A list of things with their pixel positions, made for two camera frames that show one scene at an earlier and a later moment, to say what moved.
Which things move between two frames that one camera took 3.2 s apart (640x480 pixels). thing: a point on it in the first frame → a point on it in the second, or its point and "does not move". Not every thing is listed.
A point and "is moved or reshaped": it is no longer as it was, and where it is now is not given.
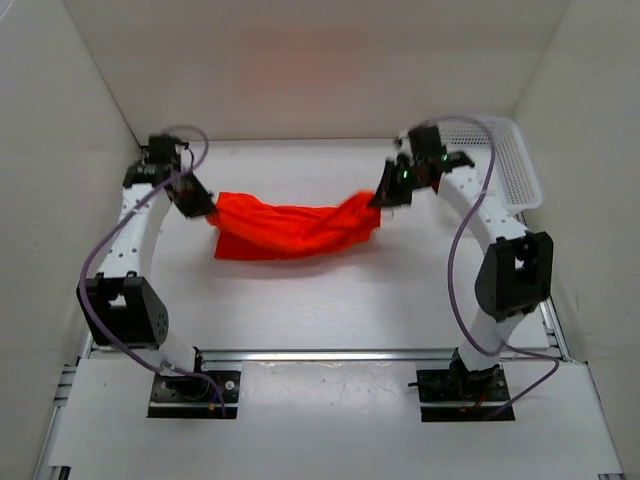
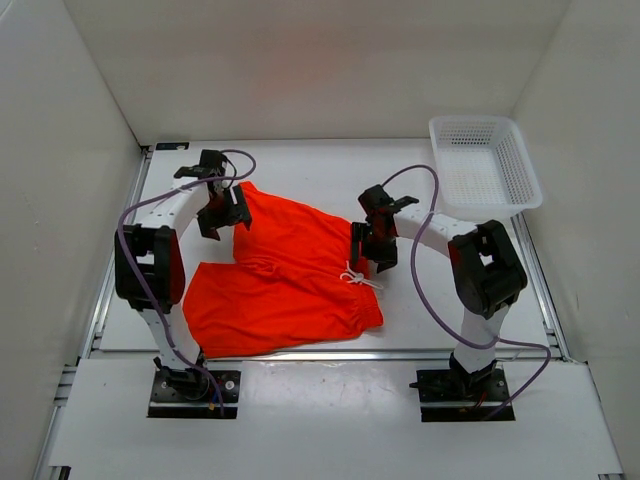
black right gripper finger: (395, 187) → (357, 244)
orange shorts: (253, 227) is moved or reshaped
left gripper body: (180, 210) → (224, 207)
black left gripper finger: (191, 196) → (242, 209)
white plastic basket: (513, 179) does not move
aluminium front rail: (364, 355) does not move
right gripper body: (416, 179) → (378, 245)
